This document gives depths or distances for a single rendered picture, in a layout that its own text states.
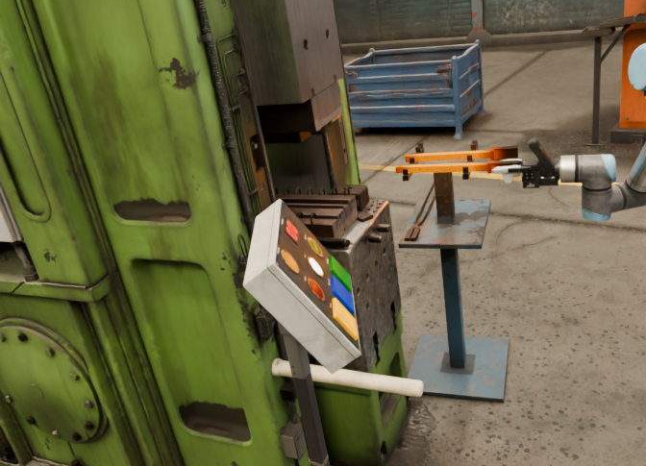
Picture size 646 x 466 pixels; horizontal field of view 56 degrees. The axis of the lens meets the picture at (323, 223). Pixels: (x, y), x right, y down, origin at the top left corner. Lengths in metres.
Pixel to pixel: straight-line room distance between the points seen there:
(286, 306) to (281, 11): 0.77
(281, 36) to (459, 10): 8.39
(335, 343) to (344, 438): 1.06
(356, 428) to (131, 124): 1.26
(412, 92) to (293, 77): 4.12
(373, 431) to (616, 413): 0.93
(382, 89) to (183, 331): 4.22
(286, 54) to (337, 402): 1.19
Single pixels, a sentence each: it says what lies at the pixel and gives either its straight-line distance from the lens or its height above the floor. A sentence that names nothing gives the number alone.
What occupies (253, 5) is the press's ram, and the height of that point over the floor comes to 1.63.
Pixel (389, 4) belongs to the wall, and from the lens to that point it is 10.49.
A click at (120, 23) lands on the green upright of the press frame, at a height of 1.64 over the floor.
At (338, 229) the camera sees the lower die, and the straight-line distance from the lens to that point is 1.87.
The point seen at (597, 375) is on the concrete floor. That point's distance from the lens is 2.77.
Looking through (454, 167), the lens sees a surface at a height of 0.97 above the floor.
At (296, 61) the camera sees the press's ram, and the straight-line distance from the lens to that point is 1.64.
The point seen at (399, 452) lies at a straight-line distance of 2.42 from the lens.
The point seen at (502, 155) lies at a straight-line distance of 2.28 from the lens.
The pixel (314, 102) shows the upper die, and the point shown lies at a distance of 1.72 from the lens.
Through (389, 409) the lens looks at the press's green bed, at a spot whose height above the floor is 0.16.
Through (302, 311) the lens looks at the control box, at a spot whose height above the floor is 1.08.
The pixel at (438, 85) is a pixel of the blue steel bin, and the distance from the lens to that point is 5.64.
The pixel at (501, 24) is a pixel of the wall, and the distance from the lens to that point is 9.75.
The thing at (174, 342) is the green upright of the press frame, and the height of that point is 0.67.
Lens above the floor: 1.73
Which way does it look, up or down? 24 degrees down
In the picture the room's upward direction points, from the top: 10 degrees counter-clockwise
